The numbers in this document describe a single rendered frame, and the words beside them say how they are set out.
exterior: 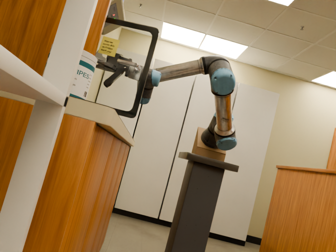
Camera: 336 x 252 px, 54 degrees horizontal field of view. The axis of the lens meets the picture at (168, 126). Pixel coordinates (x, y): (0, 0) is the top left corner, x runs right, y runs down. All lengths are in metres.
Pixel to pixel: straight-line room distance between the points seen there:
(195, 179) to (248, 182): 2.79
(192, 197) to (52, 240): 1.36
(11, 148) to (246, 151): 4.17
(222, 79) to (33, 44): 0.83
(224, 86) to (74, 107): 1.00
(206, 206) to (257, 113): 2.94
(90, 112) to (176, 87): 3.94
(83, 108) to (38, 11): 0.83
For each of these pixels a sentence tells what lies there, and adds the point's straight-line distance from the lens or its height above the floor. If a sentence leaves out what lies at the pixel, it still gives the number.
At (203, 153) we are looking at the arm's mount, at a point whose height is 0.96.
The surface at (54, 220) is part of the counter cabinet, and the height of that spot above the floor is 0.68.
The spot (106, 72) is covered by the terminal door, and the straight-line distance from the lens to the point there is 1.43.
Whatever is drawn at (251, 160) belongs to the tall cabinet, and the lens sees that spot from 4.76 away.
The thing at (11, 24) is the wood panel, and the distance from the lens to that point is 1.51.
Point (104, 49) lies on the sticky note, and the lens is 1.46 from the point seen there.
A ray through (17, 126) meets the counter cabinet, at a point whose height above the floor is 0.85.
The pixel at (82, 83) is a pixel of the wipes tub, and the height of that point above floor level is 1.00.
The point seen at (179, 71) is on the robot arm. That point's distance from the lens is 1.72.
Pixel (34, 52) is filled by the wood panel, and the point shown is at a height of 1.14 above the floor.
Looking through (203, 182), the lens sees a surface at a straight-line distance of 2.02.
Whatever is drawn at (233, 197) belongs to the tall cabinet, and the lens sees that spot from 4.72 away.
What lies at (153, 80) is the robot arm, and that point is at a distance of 1.58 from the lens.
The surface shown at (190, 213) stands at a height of 0.60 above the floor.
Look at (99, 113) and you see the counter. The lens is 0.72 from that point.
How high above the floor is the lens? 0.86
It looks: 6 degrees up
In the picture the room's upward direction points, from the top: 15 degrees clockwise
